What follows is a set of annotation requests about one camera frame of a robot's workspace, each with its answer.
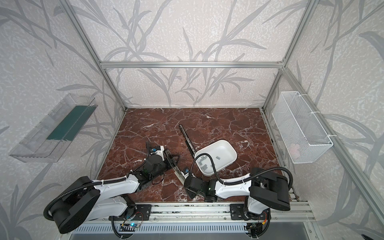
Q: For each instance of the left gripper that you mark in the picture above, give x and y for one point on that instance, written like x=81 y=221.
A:
x=167 y=156

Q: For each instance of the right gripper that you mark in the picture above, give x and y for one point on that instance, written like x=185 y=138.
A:
x=182 y=174

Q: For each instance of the beige stapler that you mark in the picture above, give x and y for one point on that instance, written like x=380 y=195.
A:
x=179 y=174

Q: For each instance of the black stapler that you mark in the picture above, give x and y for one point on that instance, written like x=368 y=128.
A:
x=188 y=141
x=171 y=159

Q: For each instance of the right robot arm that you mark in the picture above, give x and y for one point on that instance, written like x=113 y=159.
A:
x=263 y=189

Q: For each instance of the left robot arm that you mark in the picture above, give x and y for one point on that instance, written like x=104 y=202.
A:
x=87 y=200

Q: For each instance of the white oval tray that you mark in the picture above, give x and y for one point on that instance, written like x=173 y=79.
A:
x=222 y=153

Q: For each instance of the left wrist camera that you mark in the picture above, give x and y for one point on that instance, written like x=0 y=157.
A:
x=158 y=150

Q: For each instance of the aluminium front rail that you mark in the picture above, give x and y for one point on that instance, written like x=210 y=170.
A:
x=221 y=212

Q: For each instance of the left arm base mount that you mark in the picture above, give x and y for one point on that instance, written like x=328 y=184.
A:
x=135 y=213

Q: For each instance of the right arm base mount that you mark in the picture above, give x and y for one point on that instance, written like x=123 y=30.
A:
x=240 y=212

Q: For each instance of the clear plastic wall bin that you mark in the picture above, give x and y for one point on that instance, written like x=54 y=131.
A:
x=48 y=141

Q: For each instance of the white wire basket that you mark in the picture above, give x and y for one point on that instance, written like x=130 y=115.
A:
x=302 y=133

